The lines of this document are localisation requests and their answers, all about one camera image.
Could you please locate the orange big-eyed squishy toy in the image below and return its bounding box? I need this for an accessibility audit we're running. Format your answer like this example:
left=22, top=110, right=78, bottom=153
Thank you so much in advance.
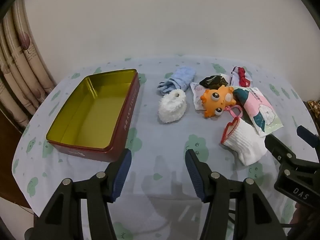
left=200, top=85, right=237, bottom=118

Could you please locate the white fluffy baby shoe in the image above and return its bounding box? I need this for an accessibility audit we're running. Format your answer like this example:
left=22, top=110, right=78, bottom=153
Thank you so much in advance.
left=157, top=89, right=187, bottom=124

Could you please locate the small white plastic packet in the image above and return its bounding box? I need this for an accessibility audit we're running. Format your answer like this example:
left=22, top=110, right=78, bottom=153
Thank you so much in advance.
left=190, top=82, right=209, bottom=110

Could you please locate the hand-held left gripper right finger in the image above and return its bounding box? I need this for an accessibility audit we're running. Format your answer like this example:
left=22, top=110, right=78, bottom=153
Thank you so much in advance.
left=184, top=149, right=288, bottom=240

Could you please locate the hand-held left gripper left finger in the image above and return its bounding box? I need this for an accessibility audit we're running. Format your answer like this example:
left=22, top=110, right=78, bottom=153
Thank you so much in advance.
left=30, top=148, right=132, bottom=240

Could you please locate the brown wooden cabinet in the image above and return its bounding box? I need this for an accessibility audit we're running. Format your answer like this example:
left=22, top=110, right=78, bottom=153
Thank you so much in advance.
left=0, top=110, right=34, bottom=208

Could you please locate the pink and teal soft packet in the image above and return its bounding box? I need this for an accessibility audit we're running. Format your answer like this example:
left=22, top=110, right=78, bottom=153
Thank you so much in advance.
left=233, top=86, right=284, bottom=137

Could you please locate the beige patterned curtain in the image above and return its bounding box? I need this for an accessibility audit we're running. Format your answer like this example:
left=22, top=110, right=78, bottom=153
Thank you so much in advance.
left=0, top=0, right=57, bottom=130

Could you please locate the light blue sock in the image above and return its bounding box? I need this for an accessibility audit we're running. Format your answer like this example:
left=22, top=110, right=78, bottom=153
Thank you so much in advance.
left=157, top=66, right=197, bottom=96

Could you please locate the brown patterned box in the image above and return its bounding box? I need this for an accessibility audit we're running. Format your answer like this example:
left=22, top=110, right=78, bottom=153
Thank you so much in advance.
left=307, top=100, right=320, bottom=117

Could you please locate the white and red cloth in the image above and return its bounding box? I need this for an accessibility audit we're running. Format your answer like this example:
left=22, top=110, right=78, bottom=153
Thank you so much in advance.
left=230, top=66, right=252, bottom=87

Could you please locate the black bow hair clip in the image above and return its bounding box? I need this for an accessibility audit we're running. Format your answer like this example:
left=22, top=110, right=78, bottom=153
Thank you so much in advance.
left=199, top=75, right=228, bottom=89

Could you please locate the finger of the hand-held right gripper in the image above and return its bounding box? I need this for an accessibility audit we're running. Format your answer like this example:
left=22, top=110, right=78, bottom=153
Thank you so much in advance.
left=265, top=134, right=298, bottom=166
left=297, top=125, right=320, bottom=148

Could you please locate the green cloud print tablecloth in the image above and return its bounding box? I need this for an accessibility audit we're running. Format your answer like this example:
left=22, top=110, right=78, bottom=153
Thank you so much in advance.
left=11, top=54, right=320, bottom=240

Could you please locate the red tin box gold inside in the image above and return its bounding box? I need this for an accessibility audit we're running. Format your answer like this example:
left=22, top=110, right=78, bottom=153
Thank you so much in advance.
left=46, top=69, right=139, bottom=163

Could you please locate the white sock with red trim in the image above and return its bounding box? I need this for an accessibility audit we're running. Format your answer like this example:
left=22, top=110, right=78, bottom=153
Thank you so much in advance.
left=220, top=118, right=268, bottom=166

